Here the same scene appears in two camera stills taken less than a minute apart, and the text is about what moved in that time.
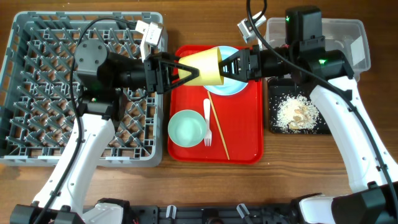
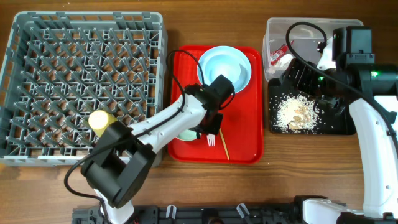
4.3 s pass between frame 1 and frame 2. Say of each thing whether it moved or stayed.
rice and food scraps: stayed
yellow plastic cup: moved
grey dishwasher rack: stayed
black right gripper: moved
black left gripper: moved
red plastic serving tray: stayed
